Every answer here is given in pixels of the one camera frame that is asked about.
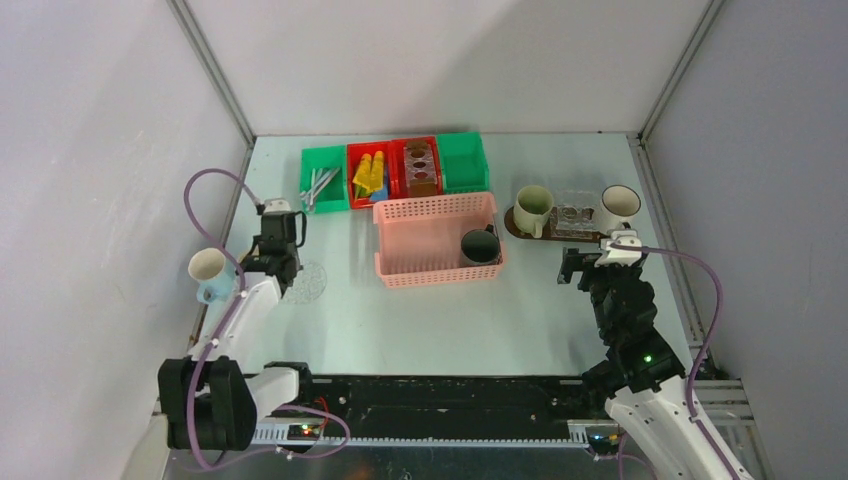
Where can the brown wooden toothbrush holder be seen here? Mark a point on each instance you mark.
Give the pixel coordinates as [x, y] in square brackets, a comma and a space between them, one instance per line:
[420, 169]

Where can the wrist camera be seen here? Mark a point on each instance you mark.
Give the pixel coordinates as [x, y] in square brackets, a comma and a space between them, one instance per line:
[274, 205]
[622, 247]

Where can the black mug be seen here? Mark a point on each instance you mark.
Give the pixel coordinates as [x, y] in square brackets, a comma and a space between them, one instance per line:
[480, 247]

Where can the green bin far right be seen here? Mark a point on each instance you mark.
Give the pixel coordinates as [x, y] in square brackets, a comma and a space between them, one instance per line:
[463, 162]

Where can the white toothbrush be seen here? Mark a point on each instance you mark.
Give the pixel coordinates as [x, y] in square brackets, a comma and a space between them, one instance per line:
[320, 179]

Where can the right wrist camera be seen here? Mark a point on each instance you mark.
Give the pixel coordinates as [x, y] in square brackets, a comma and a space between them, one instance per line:
[622, 247]

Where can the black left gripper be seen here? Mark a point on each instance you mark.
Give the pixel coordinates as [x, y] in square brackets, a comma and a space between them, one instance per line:
[256, 238]

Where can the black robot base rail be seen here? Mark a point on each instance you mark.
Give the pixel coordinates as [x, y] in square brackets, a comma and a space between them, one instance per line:
[455, 408]

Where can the light green mug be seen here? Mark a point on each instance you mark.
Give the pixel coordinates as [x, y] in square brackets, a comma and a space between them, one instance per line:
[532, 209]

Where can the pink perforated basket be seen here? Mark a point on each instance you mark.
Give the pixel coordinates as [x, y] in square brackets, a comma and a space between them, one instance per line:
[420, 239]

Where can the clear textured oval tray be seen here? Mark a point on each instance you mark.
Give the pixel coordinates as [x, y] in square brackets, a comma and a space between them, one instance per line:
[307, 286]

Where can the white mug dark rim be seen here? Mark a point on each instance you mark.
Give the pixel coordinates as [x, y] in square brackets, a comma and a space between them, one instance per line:
[618, 205]

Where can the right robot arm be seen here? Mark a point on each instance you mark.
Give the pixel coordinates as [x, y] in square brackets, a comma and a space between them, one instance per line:
[642, 382]

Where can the green toothpaste tube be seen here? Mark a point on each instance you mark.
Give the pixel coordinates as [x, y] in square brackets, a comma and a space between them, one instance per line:
[361, 193]

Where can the clear textured toothbrush holder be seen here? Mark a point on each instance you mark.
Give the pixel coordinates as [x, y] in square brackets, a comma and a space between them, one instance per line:
[572, 216]

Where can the brown wooden oval tray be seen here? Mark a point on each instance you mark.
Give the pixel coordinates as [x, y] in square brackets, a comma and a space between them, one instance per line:
[550, 231]

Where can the red bin with toothpaste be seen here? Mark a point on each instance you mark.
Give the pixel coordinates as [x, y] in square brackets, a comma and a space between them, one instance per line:
[354, 153]

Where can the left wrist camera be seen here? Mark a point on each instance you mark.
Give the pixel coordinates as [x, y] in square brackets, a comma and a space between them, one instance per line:
[274, 205]

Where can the white mug blue handle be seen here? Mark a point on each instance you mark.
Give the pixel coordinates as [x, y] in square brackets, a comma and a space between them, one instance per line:
[213, 273]

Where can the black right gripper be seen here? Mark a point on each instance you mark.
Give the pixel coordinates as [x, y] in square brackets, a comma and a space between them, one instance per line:
[573, 261]

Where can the red bin with holder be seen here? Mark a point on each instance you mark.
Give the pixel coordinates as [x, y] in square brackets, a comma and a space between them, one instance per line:
[396, 147]

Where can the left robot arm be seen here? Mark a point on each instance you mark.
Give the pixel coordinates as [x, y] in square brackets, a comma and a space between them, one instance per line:
[209, 402]

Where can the green bin with toothbrushes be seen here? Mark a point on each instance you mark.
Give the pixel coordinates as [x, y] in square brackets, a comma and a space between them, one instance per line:
[335, 197]

